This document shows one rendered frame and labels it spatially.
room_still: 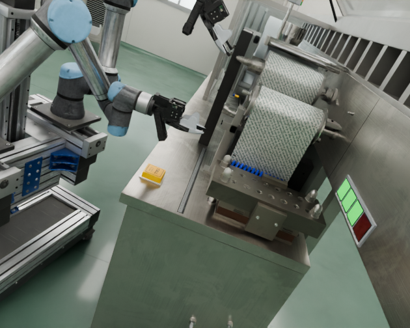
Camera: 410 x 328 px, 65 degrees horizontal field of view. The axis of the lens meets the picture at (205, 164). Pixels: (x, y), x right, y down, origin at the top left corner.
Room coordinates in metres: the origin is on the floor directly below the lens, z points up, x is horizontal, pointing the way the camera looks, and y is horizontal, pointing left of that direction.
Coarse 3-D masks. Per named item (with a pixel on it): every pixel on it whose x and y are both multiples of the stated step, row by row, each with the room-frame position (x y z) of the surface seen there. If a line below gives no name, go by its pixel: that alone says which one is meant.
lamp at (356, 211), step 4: (356, 204) 0.76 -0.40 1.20; (352, 208) 0.77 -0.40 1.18; (356, 208) 0.75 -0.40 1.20; (360, 208) 0.74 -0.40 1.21; (352, 212) 0.76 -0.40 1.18; (356, 212) 0.74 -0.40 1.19; (360, 212) 0.73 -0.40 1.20; (348, 216) 0.76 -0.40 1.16; (352, 216) 0.75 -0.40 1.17; (356, 216) 0.73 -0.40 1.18; (352, 220) 0.74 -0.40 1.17; (352, 224) 0.73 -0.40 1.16
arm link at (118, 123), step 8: (112, 104) 1.12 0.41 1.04; (104, 112) 1.11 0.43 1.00; (112, 112) 1.06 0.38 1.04; (120, 112) 1.05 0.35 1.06; (128, 112) 1.07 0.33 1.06; (112, 120) 1.05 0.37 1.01; (120, 120) 1.05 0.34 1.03; (128, 120) 1.08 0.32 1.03; (112, 128) 1.05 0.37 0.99; (120, 128) 1.06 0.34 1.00; (120, 136) 1.07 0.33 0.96
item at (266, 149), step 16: (256, 128) 1.10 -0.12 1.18; (272, 128) 1.10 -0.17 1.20; (240, 144) 1.10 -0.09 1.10; (256, 144) 1.10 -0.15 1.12; (272, 144) 1.10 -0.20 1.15; (288, 144) 1.10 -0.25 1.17; (304, 144) 1.10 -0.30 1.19; (240, 160) 1.10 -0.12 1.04; (256, 160) 1.10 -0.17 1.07; (272, 160) 1.10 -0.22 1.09; (288, 160) 1.10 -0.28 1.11; (288, 176) 1.10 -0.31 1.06
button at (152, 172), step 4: (148, 164) 1.02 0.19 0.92; (148, 168) 0.99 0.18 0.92; (152, 168) 1.00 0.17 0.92; (156, 168) 1.01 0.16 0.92; (160, 168) 1.02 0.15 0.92; (144, 172) 0.96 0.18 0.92; (148, 172) 0.96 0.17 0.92; (152, 172) 0.97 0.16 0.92; (156, 172) 0.98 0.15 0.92; (160, 172) 0.99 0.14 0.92; (164, 172) 1.00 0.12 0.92; (144, 176) 0.96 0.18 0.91; (148, 176) 0.96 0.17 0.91; (152, 176) 0.96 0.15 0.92; (156, 176) 0.96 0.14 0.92; (160, 176) 0.97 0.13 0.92; (152, 180) 0.96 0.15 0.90; (156, 180) 0.96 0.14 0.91; (160, 180) 0.96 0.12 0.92
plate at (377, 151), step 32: (320, 96) 1.59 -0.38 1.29; (352, 96) 1.22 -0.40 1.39; (352, 128) 1.07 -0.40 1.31; (384, 128) 0.89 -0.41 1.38; (320, 160) 1.16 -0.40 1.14; (352, 160) 0.94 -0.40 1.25; (384, 160) 0.79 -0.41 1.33; (384, 192) 0.71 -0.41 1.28; (384, 224) 0.64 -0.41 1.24; (384, 256) 0.57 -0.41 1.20; (384, 288) 0.52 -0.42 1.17
